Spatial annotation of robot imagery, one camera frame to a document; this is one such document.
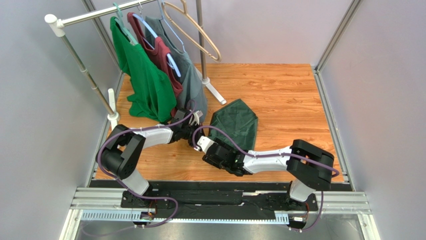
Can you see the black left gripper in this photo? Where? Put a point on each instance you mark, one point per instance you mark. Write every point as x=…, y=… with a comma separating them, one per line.
x=200, y=133

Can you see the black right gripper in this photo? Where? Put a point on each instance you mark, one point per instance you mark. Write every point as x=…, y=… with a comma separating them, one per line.
x=226, y=157

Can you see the dark green cloth napkin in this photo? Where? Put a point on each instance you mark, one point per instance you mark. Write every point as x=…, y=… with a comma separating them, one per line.
x=239, y=122

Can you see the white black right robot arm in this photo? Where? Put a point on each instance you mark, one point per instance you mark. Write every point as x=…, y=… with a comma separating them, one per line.
x=311, y=166

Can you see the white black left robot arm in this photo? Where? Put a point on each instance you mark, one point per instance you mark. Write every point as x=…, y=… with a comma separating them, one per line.
x=120, y=153

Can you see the grey-blue hanging shirt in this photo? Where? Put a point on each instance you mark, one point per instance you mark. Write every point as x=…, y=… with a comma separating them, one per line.
x=193, y=88

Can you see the green hanging t-shirt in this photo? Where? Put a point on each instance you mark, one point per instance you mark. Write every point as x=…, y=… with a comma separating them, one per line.
x=153, y=96

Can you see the maroon hanging shirt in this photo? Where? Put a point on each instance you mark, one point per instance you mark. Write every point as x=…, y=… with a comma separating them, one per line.
x=157, y=51

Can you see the teal plastic hanger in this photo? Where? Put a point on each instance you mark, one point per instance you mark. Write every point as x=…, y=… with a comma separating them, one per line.
x=124, y=30

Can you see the aluminium frame rail right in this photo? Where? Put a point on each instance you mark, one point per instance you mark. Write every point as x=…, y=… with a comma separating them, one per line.
x=327, y=91

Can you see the aluminium front frame rail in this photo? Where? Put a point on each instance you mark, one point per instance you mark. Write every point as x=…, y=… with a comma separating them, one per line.
x=95, y=213

